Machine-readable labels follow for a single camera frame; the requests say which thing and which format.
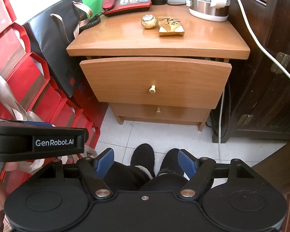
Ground red telephone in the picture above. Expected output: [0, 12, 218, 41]
[102, 0, 152, 18]

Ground thin white floor cable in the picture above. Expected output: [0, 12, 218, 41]
[216, 80, 227, 163]

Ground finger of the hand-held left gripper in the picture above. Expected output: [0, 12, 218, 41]
[0, 118, 56, 127]

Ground gold tea packet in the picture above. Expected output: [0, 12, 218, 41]
[158, 16, 185, 37]

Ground dark wooden cabinet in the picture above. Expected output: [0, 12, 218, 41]
[212, 0, 290, 143]

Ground thick white cable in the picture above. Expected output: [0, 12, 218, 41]
[229, 0, 290, 87]

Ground person's leg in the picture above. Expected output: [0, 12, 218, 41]
[140, 173, 191, 192]
[103, 162, 155, 192]

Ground wooden nightstand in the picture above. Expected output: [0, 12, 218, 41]
[66, 3, 250, 131]

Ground brown wooden panel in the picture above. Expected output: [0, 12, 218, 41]
[252, 135, 290, 192]

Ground large wooden drawer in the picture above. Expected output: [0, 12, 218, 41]
[79, 57, 232, 109]

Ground person's right leg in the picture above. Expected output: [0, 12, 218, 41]
[140, 173, 191, 192]

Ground row of red gift bags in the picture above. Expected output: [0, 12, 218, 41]
[0, 0, 101, 232]

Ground person's right black shoe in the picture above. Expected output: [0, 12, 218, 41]
[158, 148, 184, 177]

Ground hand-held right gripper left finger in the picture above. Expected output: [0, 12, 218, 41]
[37, 148, 115, 200]

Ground white steel electric kettle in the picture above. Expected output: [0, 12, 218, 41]
[188, 0, 231, 22]

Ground small brass hinge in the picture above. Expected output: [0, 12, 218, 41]
[238, 114, 254, 126]

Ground small wooden drawer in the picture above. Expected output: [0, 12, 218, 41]
[110, 103, 211, 122]

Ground person's left black shoe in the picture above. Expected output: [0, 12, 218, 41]
[130, 143, 156, 178]

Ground black floor cables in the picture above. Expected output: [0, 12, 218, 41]
[206, 115, 220, 136]

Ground large brass hinge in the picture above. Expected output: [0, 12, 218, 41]
[271, 52, 290, 74]

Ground person's black shoe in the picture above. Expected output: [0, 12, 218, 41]
[130, 143, 156, 178]
[158, 148, 184, 177]

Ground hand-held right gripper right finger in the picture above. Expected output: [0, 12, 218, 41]
[177, 149, 254, 199]

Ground black coiled phone cord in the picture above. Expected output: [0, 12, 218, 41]
[78, 12, 106, 31]

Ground person's left leg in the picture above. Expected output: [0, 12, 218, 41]
[103, 162, 155, 192]

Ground gold foil ball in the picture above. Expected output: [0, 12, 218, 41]
[141, 14, 157, 29]

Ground black paper gift bag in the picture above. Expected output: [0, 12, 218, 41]
[22, 0, 93, 99]

